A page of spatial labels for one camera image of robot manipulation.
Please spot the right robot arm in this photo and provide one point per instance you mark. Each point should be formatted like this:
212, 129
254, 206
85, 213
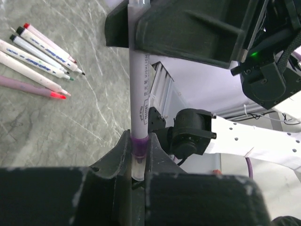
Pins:
199, 132

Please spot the purple pen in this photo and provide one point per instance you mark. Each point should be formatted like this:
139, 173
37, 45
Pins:
139, 95

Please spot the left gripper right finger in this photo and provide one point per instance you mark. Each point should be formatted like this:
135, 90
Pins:
176, 198

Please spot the pink cap white pen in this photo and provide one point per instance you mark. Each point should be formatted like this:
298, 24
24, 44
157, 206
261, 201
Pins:
30, 73

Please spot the white pen pink tip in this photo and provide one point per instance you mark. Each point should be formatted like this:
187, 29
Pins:
28, 88

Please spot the red cap white marker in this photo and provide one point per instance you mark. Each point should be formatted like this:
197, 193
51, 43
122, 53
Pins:
36, 32

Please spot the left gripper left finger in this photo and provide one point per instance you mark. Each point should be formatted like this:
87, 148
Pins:
96, 195

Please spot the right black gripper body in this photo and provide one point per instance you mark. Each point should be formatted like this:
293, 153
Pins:
270, 73

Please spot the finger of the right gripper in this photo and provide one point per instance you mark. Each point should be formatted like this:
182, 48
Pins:
116, 26
205, 31

